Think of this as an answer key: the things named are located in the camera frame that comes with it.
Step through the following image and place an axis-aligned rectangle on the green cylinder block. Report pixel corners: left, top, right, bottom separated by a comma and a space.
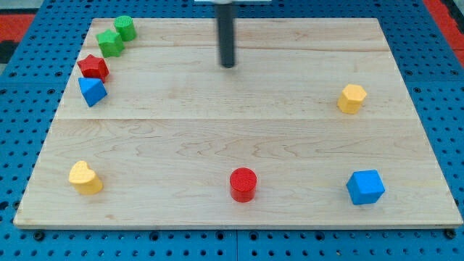
114, 15, 137, 41

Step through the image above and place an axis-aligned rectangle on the red star block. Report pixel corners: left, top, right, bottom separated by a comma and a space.
77, 54, 109, 83

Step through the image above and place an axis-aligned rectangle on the red cylinder block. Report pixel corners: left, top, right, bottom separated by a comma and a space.
229, 167, 257, 203

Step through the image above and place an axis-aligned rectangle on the white arm mount plate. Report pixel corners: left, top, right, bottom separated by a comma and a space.
194, 0, 271, 4

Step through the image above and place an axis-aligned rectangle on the blue triangle block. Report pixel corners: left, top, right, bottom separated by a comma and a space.
78, 78, 107, 107

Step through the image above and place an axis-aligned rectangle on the blue cube block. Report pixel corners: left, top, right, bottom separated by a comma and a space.
346, 170, 386, 205

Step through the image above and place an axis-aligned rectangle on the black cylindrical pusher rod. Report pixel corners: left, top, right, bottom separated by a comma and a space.
215, 2, 236, 68

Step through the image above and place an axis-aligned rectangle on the yellow hexagon block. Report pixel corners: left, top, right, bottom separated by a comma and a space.
337, 84, 367, 115

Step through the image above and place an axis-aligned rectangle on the light wooden board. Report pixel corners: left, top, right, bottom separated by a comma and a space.
14, 18, 463, 230

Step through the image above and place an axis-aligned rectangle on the green star block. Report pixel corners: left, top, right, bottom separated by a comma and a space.
96, 29, 125, 57

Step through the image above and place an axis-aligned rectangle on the yellow heart block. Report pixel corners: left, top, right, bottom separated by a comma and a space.
68, 160, 104, 195

